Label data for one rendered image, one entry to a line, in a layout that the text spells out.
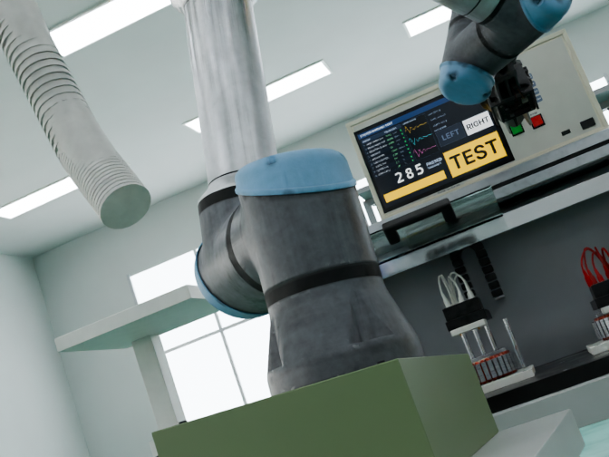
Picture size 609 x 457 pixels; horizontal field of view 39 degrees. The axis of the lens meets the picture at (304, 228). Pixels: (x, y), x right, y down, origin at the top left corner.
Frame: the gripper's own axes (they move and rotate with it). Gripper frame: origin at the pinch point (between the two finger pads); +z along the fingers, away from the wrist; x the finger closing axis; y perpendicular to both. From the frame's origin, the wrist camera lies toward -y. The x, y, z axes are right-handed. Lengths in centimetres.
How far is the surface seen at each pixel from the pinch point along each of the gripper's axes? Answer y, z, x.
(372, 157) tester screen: -7.7, 4.1, -26.3
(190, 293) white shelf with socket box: -15, 32, -80
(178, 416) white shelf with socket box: -4, 67, -105
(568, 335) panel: 26.6, 33.6, -5.4
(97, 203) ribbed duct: -66, 45, -112
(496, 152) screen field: -0.1, 7.6, -4.9
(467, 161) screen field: -0.6, 7.4, -10.3
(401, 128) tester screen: -10.4, 2.8, -19.2
